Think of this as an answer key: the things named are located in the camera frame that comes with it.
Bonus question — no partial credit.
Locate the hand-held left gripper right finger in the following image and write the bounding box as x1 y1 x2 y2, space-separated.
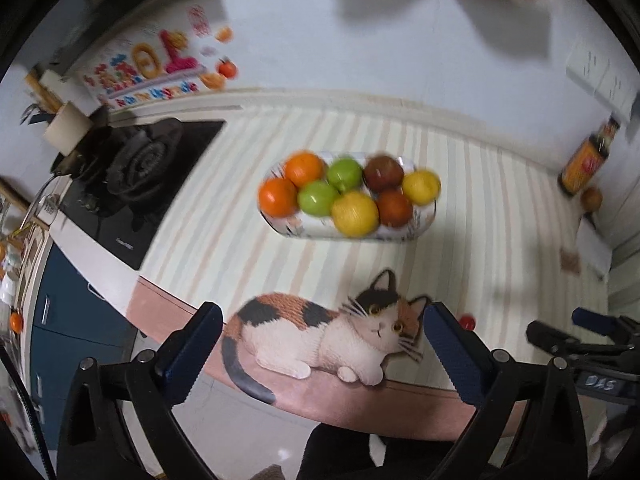
423 301 591 480

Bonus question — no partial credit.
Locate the person's right forearm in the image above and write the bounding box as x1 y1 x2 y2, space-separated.
587 404 640 478

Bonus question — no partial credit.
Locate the colourful wall sticker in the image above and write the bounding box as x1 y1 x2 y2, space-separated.
81 4 239 111

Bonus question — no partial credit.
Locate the striped cat-print table mat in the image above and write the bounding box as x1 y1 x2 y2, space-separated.
127 87 617 435

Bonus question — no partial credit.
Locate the blue kitchen cabinet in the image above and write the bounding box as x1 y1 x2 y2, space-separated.
27 245 147 456

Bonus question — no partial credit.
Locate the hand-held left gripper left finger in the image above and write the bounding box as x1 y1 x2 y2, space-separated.
56 301 224 480

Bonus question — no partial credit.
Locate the yellow citrus fruit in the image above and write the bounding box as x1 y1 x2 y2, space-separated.
402 170 442 206
331 191 380 238

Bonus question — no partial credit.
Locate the black gas stove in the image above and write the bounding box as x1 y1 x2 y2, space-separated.
59 118 226 271

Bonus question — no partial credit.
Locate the beige utensil holder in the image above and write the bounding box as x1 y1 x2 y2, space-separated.
44 102 94 157

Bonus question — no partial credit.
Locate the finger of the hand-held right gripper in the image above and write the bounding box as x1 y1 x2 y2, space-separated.
571 307 640 343
525 320 596 358

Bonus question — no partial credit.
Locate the oval floral ceramic plate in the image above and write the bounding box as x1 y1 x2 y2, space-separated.
258 150 437 244

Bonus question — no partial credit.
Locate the red-brown apple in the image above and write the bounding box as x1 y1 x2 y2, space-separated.
376 189 414 228

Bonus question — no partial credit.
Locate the black range hood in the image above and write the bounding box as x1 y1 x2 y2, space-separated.
0 0 193 78

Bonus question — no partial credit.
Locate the dark red apple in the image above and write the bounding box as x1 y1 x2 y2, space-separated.
363 155 404 192

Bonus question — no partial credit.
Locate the brown kiwi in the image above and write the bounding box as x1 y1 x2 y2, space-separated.
580 187 604 213

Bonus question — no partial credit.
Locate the white paper sheet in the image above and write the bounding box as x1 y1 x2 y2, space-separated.
575 219 614 279

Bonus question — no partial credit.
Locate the soy sauce bottle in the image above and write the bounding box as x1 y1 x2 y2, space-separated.
557 115 621 197

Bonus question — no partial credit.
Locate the green apple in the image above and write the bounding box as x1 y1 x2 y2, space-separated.
298 181 340 217
326 158 365 193

